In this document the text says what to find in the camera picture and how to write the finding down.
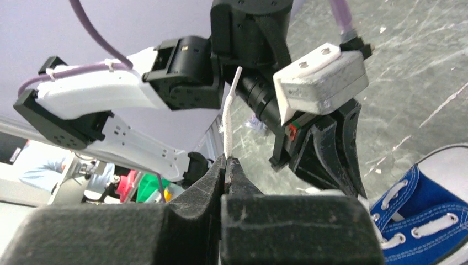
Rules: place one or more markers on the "blue canvas sneaker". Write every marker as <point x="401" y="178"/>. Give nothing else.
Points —
<point x="422" y="218"/>

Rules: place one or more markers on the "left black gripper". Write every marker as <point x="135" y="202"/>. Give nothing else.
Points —
<point x="320" y="150"/>

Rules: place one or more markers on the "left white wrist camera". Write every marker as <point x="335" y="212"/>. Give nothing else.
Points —
<point x="319" y="82"/>

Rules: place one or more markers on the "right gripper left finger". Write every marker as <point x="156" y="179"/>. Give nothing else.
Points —
<point x="185" y="230"/>

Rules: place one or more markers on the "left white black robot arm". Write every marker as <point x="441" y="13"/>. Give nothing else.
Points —
<point x="73" y="106"/>

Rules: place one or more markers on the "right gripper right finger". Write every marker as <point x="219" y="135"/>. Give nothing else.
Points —
<point x="326" y="228"/>

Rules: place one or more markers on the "white shoelace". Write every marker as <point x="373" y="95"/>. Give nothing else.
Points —
<point x="227" y="130"/>

